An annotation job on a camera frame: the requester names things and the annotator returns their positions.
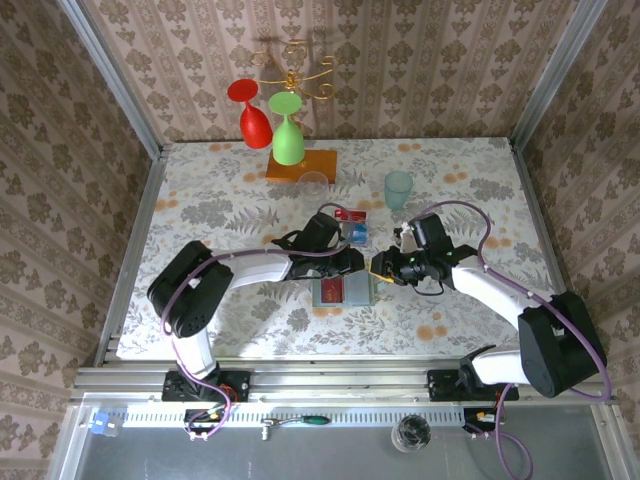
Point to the pale green card holder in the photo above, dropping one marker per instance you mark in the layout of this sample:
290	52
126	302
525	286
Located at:
357	292

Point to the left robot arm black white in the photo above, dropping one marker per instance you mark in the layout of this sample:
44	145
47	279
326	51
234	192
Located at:
190	290

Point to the teal plastic cup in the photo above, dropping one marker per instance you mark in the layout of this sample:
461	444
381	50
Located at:
398	192

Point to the clear glass cup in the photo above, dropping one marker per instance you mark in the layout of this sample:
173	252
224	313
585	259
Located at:
314	187

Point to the orange wooden rack base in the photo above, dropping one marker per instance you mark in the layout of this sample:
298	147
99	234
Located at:
320	167

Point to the green wine glass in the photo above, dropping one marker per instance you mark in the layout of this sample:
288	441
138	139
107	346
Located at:
287	145

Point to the red wine glass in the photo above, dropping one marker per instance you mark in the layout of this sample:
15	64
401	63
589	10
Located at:
255	127

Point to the black connector board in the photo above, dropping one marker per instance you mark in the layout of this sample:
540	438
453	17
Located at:
200	417
477	417

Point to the clear glass jar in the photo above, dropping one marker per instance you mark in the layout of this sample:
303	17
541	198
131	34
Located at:
411	434

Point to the grey metal shelf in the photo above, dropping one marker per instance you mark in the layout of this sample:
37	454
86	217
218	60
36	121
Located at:
300	460

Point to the small blue plastic block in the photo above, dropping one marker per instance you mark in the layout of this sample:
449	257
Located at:
101	424

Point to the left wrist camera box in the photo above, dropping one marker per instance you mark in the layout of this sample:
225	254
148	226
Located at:
320	232

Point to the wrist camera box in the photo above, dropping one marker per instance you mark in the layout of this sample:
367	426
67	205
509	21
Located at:
430	232
320	232

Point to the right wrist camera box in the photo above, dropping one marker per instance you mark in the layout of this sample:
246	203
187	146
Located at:
430	232

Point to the aluminium frame rail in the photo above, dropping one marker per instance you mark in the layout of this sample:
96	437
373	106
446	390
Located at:
325	380

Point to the aluminium side rail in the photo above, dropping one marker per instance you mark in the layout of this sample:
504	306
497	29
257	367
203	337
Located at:
535	210
143	210

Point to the aluminium frame post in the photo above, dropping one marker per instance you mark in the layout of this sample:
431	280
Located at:
553	75
114	75

